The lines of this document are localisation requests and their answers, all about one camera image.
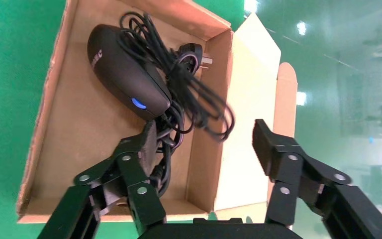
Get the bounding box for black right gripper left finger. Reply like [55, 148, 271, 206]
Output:
[46, 120, 167, 239]

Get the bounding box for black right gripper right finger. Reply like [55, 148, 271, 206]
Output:
[252, 119, 382, 239]

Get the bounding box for black corded oval device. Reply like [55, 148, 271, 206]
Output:
[87, 11, 236, 199]

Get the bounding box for open brown cardboard box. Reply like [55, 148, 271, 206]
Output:
[16, 0, 299, 225]

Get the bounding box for green table cloth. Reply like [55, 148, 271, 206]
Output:
[0, 0, 70, 239]

